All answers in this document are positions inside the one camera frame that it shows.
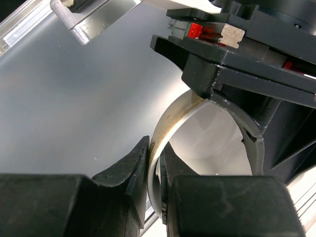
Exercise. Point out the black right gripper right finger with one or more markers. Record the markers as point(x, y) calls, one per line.
point(224, 206)

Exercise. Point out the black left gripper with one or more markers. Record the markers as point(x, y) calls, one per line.
point(267, 47)

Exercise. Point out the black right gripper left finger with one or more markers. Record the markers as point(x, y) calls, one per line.
point(110, 204)

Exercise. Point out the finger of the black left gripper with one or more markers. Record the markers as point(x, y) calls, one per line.
point(279, 136)

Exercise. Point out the beige ceramic bowl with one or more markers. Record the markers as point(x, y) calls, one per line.
point(203, 135)

